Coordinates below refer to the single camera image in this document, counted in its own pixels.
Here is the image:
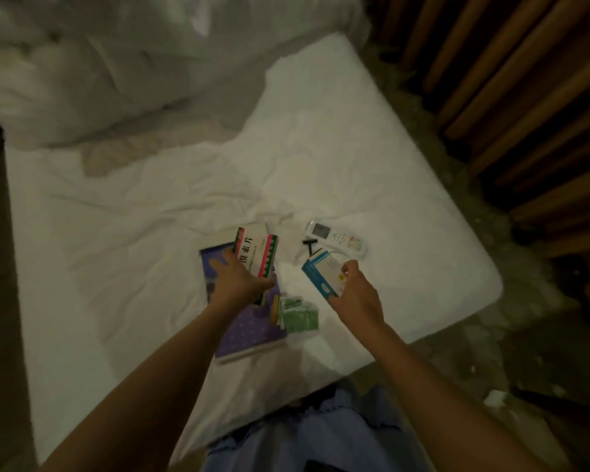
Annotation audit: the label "small white box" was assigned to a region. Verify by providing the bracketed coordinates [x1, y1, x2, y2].
[233, 226, 281, 282]

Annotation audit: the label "white bed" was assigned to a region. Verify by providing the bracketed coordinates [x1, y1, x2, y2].
[5, 32, 505, 466]

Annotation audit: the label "purple desk calendar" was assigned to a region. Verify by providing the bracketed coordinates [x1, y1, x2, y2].
[199, 241, 289, 366]

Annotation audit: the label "white remote control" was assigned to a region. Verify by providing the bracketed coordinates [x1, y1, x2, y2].
[305, 219, 368, 260]

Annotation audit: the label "person's left hand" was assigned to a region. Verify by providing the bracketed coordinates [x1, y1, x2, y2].
[205, 248, 277, 313]

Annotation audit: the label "brown curtain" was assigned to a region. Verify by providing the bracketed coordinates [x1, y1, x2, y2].
[374, 0, 590, 262]

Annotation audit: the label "person's right forearm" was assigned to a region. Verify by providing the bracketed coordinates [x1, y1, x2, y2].
[359, 327, 549, 472]

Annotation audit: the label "rumpled white duvet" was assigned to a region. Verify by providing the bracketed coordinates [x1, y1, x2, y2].
[0, 0, 373, 150]

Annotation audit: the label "small green white packet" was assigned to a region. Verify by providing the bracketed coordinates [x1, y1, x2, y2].
[277, 294, 322, 336]

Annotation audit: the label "small teal box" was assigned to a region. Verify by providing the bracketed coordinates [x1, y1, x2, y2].
[302, 247, 348, 300]

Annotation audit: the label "person's left forearm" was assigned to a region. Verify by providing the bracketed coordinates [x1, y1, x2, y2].
[41, 304, 242, 472]

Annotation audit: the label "person's right hand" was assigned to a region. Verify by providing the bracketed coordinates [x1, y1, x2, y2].
[329, 260, 387, 342]

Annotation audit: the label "person's blue trousers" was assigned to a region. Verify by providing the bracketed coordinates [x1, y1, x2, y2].
[201, 383, 436, 472]

